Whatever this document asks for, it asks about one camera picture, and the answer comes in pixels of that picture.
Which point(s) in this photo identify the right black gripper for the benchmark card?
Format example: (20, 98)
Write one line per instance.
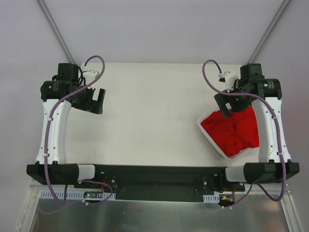
(228, 101)

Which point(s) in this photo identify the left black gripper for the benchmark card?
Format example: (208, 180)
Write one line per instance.
(90, 102)

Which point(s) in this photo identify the red t shirt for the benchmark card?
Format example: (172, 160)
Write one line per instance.
(235, 133)

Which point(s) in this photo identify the white plastic basket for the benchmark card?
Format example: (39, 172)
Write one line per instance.
(248, 153)

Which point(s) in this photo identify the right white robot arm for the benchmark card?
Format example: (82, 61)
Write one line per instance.
(250, 88)

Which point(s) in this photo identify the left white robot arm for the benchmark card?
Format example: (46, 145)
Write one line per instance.
(65, 91)

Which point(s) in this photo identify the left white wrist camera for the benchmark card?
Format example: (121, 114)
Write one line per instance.
(88, 74)

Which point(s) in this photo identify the left aluminium frame post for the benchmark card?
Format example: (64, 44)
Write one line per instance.
(55, 30)

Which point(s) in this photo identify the aluminium frame post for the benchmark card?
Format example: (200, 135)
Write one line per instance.
(55, 30)
(269, 30)

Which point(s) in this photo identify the right white cable duct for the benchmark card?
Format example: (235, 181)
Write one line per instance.
(215, 198)

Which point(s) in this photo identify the white cable duct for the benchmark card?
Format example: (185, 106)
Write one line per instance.
(78, 195)
(215, 198)

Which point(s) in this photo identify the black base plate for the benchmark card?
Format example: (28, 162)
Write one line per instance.
(161, 183)

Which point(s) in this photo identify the left white cable duct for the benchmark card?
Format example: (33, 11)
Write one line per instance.
(78, 195)

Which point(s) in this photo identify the right aluminium frame post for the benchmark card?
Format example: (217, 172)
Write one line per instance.
(269, 30)

